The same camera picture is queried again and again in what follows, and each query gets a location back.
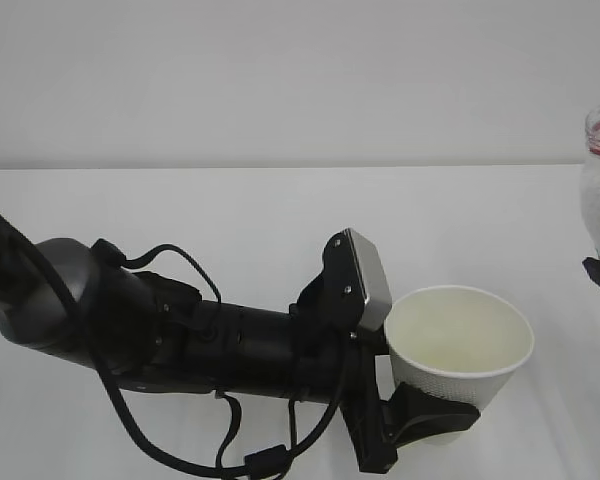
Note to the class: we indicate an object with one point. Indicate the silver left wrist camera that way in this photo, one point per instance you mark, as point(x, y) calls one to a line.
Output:
point(376, 293)

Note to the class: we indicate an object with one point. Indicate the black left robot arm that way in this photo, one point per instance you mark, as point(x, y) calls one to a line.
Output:
point(141, 332)

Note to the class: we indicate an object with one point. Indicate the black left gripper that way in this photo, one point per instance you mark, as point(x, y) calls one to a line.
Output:
point(329, 310)

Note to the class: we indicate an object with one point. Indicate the white paper cup green logo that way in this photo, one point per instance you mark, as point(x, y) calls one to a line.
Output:
point(457, 343)

